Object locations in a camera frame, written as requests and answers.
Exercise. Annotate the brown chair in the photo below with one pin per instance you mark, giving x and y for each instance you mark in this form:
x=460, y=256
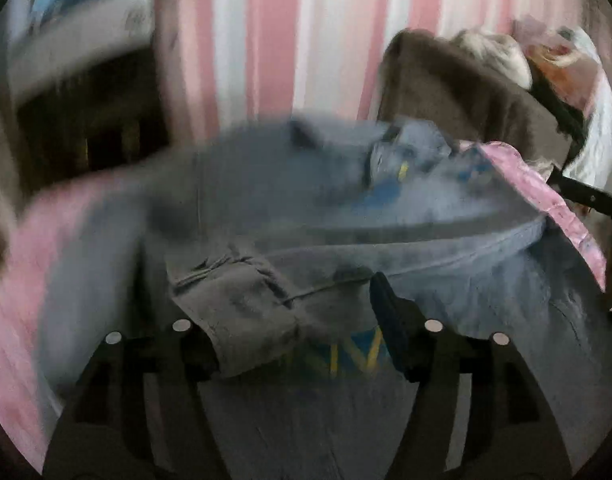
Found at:
x=451, y=95

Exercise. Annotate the white bedding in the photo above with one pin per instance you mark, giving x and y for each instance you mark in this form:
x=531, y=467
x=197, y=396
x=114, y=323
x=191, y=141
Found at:
x=598, y=150

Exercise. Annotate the silver and black appliance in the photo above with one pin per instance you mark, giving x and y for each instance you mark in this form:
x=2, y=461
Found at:
x=86, y=110

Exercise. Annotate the blue denim jeans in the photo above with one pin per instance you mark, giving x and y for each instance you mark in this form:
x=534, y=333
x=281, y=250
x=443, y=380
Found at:
x=436, y=240

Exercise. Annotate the floral printed cloth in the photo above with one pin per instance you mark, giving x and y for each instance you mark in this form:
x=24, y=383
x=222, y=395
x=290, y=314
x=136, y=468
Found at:
x=561, y=60

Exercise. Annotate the pink floral bedsheet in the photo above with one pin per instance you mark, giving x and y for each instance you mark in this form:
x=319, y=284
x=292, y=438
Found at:
x=21, y=310

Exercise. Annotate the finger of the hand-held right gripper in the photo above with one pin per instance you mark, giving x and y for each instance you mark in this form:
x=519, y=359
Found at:
x=586, y=195

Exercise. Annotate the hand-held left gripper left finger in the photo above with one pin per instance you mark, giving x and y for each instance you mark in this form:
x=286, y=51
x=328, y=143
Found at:
x=136, y=385

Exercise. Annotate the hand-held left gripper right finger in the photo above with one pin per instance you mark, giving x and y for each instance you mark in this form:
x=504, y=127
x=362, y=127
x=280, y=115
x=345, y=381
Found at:
x=393, y=325

